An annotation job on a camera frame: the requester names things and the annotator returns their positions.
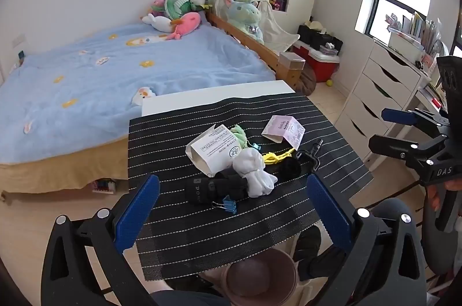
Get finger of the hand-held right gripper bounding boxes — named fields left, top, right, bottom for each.
left=381, top=108, right=450, bottom=128
left=369, top=134, right=448, bottom=169

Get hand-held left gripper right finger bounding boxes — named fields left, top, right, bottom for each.
left=306, top=173, right=428, bottom=306

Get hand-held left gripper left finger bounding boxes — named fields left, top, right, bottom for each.
left=40, top=174, right=170, bottom=306

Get black carabiner clip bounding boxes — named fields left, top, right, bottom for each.
left=296, top=142, right=323, bottom=171

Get plain black sock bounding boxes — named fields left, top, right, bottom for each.
left=265, top=160, right=302, bottom=180

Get yellow plastic clip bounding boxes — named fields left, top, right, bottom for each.
left=262, top=149, right=298, bottom=164

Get black sock with label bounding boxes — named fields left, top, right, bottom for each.
left=186, top=172, right=249, bottom=205

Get white sock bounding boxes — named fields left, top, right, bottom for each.
left=232, top=149, right=278, bottom=198

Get large blue binder clip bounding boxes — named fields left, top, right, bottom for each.
left=211, top=196, right=237, bottom=214

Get pink trash bin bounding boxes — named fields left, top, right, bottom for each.
left=220, top=247, right=299, bottom=306

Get white sock box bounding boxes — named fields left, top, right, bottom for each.
left=186, top=124, right=249, bottom=178

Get small pink paper box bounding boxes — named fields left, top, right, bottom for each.
left=262, top=115, right=305, bottom=149

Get green sock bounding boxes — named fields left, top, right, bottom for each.
left=231, top=124, right=249, bottom=148

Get person's right hand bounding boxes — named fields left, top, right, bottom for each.
left=427, top=179, right=462, bottom=212

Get white drawer cabinet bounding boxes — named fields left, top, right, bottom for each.
left=337, top=39, right=432, bottom=169

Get toy blocks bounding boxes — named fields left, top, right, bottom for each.
left=92, top=178, right=117, bottom=194

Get black striped mat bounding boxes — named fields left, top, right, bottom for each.
left=128, top=92, right=374, bottom=281

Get clear storage box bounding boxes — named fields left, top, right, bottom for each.
left=388, top=28, right=424, bottom=54

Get row of books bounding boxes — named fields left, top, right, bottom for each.
left=400, top=12, right=448, bottom=54

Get red cooler box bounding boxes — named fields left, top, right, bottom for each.
left=292, top=42, right=340, bottom=83

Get brown cushion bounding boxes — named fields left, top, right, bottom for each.
left=294, top=66, right=317, bottom=93

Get person's left leg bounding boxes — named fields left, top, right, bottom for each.
left=150, top=286, right=232, bottom=306

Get black bags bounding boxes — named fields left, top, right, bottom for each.
left=298, top=25, right=343, bottom=52

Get clear plastic box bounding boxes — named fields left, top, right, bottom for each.
left=279, top=52, right=305, bottom=70

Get light blue blanket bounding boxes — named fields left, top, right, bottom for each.
left=0, top=22, right=277, bottom=162

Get wooden bed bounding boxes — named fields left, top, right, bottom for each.
left=0, top=8, right=307, bottom=205

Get white fabric folding chair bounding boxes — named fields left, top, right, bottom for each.
left=215, top=0, right=301, bottom=55

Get teal unicorn plush toy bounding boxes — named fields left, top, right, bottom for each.
left=222, top=0, right=264, bottom=44

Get white seal plush toy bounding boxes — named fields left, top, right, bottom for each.
left=141, top=14, right=177, bottom=33

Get pink whale plush toy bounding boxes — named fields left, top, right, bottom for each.
left=165, top=12, right=201, bottom=41

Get purple plush toy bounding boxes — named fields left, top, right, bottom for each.
left=150, top=0, right=167, bottom=17

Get green striped plush toy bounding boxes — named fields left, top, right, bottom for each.
left=164, top=0, right=197, bottom=19

